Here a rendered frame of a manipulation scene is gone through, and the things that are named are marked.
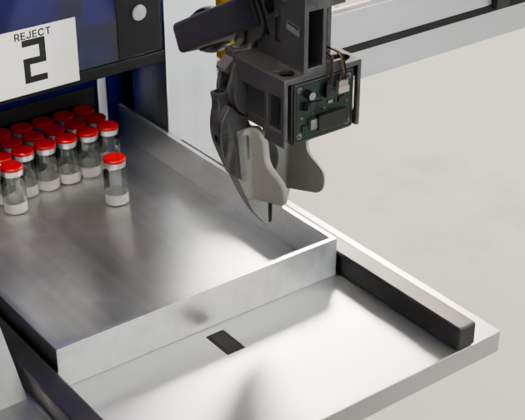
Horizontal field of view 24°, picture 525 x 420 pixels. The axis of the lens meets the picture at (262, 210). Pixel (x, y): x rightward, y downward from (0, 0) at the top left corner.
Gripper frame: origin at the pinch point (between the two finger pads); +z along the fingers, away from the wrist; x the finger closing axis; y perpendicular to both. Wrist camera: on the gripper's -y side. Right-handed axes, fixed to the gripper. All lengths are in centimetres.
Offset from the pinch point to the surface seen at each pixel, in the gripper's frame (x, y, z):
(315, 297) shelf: 2.2, 4.2, 7.6
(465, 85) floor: 196, -160, 96
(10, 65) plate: -9.5, -23.3, -6.5
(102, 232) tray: -6.4, -14.8, 7.4
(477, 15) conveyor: 61, -34, 8
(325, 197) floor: 119, -131, 96
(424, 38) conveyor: 51, -34, 9
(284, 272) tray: 0.3, 2.6, 5.4
